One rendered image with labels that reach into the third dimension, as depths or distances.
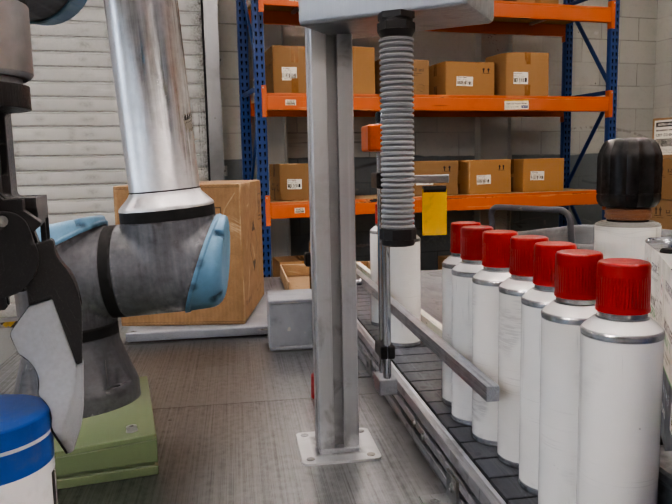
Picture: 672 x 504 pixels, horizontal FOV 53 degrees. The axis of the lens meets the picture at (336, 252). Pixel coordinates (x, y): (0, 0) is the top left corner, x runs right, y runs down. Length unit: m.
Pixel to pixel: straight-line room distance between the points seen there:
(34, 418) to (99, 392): 0.46
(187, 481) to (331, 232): 0.30
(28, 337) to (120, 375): 0.49
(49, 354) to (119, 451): 0.37
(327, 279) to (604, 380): 0.35
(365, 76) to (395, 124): 4.13
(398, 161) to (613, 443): 0.30
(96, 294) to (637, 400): 0.60
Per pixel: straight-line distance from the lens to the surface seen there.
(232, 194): 1.29
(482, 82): 5.18
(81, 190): 5.06
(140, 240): 0.83
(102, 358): 0.87
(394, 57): 0.63
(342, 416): 0.78
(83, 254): 0.85
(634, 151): 0.97
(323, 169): 0.72
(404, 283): 1.00
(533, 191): 5.35
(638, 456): 0.49
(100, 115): 5.07
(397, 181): 0.62
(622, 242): 0.97
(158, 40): 0.84
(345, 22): 0.68
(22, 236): 0.40
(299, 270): 1.95
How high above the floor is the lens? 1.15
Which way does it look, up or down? 7 degrees down
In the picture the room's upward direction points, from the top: 1 degrees counter-clockwise
